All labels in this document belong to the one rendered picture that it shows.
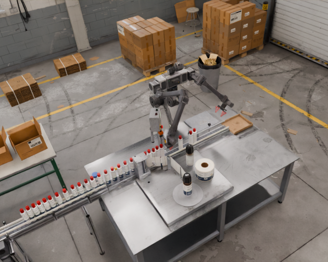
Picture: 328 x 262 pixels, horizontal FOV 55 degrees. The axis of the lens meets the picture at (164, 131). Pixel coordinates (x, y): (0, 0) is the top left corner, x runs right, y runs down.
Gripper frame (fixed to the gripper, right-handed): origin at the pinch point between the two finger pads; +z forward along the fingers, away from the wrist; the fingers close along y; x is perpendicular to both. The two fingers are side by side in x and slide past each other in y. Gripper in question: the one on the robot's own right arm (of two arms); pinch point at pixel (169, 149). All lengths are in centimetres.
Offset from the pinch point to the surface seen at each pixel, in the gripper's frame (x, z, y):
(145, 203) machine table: -36, 19, -53
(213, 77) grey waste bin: 182, 66, 202
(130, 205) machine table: -30, 19, -66
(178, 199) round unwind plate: -55, 13, -25
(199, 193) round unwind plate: -60, 13, -3
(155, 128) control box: 6.9, -31.2, -11.3
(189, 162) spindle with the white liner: -24.7, 5.6, 8.8
